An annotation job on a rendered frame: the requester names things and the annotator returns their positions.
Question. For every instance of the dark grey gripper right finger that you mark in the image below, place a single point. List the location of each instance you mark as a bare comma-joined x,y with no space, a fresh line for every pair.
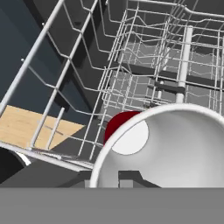
128,178

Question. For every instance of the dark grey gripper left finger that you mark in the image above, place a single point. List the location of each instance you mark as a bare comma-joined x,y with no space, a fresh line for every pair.
81,180

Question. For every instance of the white bowl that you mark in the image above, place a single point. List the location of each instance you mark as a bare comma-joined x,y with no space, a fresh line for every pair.
189,151

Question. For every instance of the dark grey dishwasher door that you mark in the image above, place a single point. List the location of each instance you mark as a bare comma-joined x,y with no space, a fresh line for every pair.
40,175

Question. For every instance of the red cup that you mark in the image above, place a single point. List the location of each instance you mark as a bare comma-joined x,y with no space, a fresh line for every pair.
116,124

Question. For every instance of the white dishwasher spray tube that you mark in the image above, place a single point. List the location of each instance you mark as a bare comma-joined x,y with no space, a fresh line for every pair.
184,61

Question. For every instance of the dark grey dishwasher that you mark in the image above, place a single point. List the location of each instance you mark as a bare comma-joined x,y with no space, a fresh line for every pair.
94,40

